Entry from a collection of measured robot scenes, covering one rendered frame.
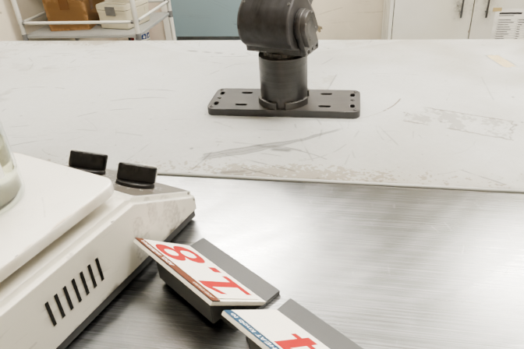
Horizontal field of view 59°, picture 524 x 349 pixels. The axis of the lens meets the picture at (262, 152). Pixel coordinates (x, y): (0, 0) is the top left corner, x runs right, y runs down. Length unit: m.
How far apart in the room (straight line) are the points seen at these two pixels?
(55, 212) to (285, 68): 0.35
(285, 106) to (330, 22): 2.65
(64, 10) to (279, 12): 2.17
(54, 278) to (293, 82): 0.38
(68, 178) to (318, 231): 0.21
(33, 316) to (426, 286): 0.27
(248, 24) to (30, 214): 0.33
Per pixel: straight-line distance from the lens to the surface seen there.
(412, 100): 0.66
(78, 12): 2.62
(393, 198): 0.45
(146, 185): 0.40
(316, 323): 0.34
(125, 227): 0.35
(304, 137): 0.55
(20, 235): 0.32
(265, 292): 0.35
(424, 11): 2.64
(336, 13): 3.21
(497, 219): 0.45
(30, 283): 0.32
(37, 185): 0.36
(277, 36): 0.54
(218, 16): 3.32
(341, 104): 0.61
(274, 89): 0.59
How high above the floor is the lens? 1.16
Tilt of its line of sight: 30 degrees down
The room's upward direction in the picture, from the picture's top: 4 degrees counter-clockwise
